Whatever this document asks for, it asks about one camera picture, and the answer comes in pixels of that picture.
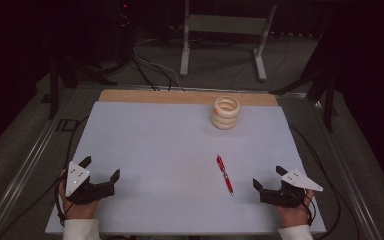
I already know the red pen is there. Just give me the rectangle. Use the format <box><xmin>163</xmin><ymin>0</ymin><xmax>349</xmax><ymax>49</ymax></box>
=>
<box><xmin>216</xmin><ymin>154</ymin><xmax>235</xmax><ymax>197</ymax></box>

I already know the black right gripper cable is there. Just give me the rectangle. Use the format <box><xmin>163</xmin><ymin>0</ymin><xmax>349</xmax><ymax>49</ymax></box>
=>
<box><xmin>288</xmin><ymin>122</ymin><xmax>344</xmax><ymax>240</ymax></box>

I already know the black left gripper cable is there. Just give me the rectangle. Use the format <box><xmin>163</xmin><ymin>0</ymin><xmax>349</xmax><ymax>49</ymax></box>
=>
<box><xmin>0</xmin><ymin>114</ymin><xmax>91</xmax><ymax>240</ymax></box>

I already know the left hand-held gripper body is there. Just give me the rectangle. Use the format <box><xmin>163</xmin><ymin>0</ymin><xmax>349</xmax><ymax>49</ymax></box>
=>
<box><xmin>65</xmin><ymin>161</ymin><xmax>116</xmax><ymax>205</ymax></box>

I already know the white metal stand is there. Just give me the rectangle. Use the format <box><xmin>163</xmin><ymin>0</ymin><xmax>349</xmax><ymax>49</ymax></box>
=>
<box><xmin>179</xmin><ymin>0</ymin><xmax>278</xmax><ymax>82</ymax></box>

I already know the dark equipment rack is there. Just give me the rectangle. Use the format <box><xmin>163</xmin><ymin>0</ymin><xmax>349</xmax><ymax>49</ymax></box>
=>
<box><xmin>112</xmin><ymin>0</ymin><xmax>137</xmax><ymax>66</ymax></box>

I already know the black tripod stand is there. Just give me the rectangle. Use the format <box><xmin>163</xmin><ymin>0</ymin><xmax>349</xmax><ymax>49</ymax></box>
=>
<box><xmin>47</xmin><ymin>54</ymin><xmax>118</xmax><ymax>121</ymax></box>
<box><xmin>268</xmin><ymin>31</ymin><xmax>337</xmax><ymax>133</ymax></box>

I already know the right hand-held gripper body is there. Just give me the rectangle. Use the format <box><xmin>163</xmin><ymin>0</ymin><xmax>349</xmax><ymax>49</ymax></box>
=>
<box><xmin>259</xmin><ymin>168</ymin><xmax>324</xmax><ymax>208</ymax></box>

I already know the person's right hand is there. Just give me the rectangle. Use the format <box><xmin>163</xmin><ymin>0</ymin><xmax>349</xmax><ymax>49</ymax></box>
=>
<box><xmin>276</xmin><ymin>188</ymin><xmax>315</xmax><ymax>230</ymax></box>

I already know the pale blue table mat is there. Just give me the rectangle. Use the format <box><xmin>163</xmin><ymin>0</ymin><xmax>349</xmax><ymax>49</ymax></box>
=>
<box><xmin>44</xmin><ymin>101</ymin><xmax>328</xmax><ymax>235</ymax></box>

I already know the person's left hand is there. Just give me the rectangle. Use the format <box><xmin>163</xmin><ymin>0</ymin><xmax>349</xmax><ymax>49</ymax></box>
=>
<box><xmin>58</xmin><ymin>169</ymin><xmax>100</xmax><ymax>221</ymax></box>

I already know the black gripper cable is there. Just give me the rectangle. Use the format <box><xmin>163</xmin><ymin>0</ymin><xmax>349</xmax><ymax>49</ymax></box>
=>
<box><xmin>288</xmin><ymin>122</ymin><xmax>344</xmax><ymax>240</ymax></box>
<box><xmin>0</xmin><ymin>114</ymin><xmax>91</xmax><ymax>240</ymax></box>

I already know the black floor cable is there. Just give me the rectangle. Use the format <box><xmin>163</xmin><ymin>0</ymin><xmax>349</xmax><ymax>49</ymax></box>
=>
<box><xmin>129</xmin><ymin>56</ymin><xmax>174</xmax><ymax>92</ymax></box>

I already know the cream ringed pen holder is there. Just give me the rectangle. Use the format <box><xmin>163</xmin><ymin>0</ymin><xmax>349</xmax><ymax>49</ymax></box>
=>
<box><xmin>210</xmin><ymin>95</ymin><xmax>241</xmax><ymax>131</ymax></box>

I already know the aluminium frame rail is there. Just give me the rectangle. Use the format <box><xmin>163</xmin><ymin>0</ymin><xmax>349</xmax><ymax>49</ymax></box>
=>
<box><xmin>308</xmin><ymin>94</ymin><xmax>384</xmax><ymax>240</ymax></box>
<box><xmin>0</xmin><ymin>87</ymin><xmax>81</xmax><ymax>240</ymax></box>

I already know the white floor cable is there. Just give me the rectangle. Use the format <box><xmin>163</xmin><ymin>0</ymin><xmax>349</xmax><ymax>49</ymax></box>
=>
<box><xmin>131</xmin><ymin>49</ymin><xmax>185</xmax><ymax>92</ymax></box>

